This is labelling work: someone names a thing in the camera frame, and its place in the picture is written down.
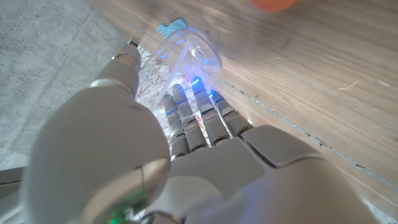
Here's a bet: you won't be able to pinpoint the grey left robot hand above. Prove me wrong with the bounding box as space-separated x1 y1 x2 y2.
18 43 379 224

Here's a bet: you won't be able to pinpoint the clear spray bottle body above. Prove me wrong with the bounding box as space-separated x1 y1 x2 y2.
136 26 223 110

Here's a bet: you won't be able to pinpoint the small blue scissors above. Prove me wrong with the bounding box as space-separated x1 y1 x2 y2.
156 17 187 40

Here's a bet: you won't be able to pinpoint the orange glue stick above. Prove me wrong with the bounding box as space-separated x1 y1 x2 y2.
250 0 299 13

